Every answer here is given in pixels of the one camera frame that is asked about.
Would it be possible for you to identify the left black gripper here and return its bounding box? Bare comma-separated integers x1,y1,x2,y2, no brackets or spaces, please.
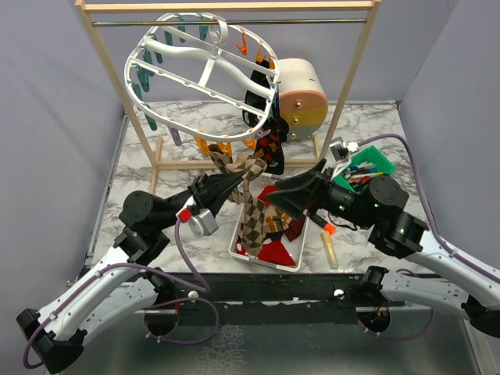
155,170,248,231

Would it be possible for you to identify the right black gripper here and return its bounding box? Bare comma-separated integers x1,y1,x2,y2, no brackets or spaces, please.
265,158,376,230

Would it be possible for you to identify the striped argyle sock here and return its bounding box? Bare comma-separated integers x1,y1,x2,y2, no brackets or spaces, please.
263,205,305,241

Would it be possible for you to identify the white oval clip hanger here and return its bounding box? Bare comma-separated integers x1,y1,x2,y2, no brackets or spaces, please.
123,12,280,145

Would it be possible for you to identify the beige brown argyle sock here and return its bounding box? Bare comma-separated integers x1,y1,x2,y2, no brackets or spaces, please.
209,144,250,173

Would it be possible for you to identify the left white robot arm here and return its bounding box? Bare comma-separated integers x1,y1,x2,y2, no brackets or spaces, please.
16,172,243,374

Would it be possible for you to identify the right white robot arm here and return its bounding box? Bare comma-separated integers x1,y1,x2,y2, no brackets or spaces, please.
267,162,499,338

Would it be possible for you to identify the red santa sock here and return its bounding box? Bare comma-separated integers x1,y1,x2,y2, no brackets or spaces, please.
228,237,301,269
257,185,282,208

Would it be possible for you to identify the black orange marker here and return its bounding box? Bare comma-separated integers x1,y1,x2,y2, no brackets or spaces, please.
309,213,336,234

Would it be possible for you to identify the yellow translucent tube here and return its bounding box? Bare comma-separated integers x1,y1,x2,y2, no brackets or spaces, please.
321,230,338,270

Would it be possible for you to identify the white perforated plastic basket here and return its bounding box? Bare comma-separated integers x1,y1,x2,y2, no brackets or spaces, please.
228,207,309,273

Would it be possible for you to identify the black red yellow argyle sock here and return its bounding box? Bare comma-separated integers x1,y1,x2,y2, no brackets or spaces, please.
253,118,289,167

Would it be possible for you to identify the green plastic bin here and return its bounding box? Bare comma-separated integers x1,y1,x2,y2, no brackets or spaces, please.
334,145,396,193

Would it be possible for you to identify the cream cylindrical toy drum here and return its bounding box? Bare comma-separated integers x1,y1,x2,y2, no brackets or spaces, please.
278,58,329,141

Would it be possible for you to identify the black sock with label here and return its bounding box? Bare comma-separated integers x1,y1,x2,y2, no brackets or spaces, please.
242,58,278,127

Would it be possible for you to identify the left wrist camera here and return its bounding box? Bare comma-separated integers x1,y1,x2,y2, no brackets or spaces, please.
187,209,219,238

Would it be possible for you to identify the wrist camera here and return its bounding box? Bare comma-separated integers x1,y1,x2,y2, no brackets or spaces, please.
187,209,219,238
329,137,359,178

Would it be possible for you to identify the wooden clothes rack frame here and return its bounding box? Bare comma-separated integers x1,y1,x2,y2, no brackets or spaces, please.
74,1,381,194

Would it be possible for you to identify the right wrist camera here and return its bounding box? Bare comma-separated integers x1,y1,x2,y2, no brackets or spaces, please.
329,137,359,178

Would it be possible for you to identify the black metal base rail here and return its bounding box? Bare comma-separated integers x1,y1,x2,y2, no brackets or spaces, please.
77,269,405,325

